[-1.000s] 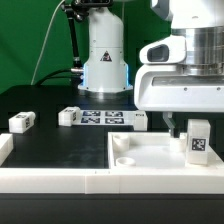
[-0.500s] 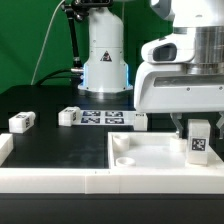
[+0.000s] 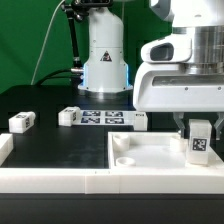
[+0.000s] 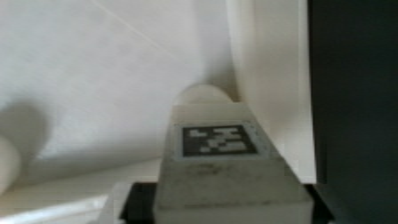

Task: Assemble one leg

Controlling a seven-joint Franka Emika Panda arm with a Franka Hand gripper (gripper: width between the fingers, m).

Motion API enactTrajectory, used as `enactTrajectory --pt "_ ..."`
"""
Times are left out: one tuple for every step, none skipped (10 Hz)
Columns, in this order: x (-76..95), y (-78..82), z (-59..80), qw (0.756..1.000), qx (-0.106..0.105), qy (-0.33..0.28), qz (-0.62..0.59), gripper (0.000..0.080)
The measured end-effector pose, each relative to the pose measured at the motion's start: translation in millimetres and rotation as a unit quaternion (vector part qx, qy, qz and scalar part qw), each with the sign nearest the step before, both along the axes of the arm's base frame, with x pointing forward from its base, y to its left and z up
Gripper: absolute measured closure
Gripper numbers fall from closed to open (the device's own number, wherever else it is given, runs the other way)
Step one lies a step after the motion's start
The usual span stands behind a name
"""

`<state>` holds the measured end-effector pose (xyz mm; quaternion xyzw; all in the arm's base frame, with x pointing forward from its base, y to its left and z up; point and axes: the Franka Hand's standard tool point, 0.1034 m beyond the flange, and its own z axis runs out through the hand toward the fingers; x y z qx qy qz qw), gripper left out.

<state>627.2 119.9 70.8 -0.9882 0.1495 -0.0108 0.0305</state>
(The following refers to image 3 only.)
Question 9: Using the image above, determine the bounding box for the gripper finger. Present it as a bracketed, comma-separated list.
[214, 112, 224, 140]
[173, 112, 185, 137]

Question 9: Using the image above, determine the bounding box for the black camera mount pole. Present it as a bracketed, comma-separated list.
[62, 0, 113, 74]

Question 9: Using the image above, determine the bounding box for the black cable bundle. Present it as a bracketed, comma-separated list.
[34, 68, 84, 88]

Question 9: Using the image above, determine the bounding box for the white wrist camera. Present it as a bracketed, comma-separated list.
[141, 34, 192, 63]

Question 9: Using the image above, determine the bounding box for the grey cable left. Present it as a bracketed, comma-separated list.
[30, 0, 67, 86]

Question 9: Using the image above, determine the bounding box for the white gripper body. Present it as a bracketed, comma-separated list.
[133, 62, 224, 112]

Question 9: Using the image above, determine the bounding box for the white square tabletop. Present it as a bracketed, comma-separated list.
[108, 132, 224, 173]

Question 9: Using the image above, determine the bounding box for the white U-shaped obstacle fence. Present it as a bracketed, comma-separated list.
[0, 134, 224, 194]

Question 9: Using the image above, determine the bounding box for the sheet of fiducial markers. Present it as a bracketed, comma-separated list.
[78, 110, 134, 126]

